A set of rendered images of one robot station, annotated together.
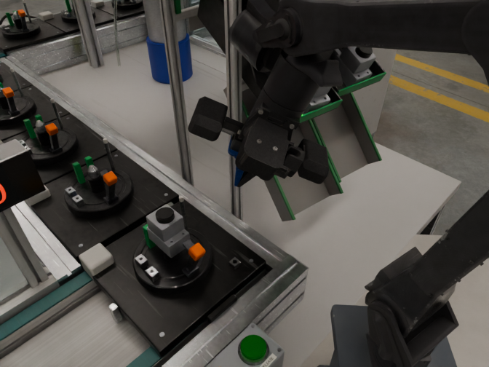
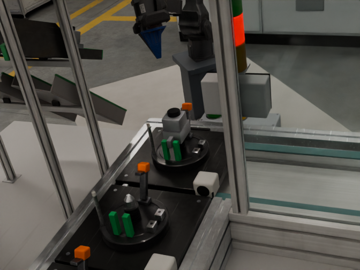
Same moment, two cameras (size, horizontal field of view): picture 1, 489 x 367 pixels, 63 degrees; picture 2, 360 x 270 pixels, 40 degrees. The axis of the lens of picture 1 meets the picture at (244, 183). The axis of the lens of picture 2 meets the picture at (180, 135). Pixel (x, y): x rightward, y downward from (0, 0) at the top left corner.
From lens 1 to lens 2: 1.32 m
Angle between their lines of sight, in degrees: 82
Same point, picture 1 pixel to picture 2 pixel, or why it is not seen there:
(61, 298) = not seen: hidden behind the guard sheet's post
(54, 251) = (212, 219)
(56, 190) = (145, 261)
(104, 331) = not seen: hidden behind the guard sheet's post
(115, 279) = (213, 170)
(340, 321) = (195, 67)
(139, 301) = (220, 152)
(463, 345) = (152, 102)
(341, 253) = (109, 144)
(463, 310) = (130, 104)
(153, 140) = not seen: outside the picture
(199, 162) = (13, 257)
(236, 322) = (203, 124)
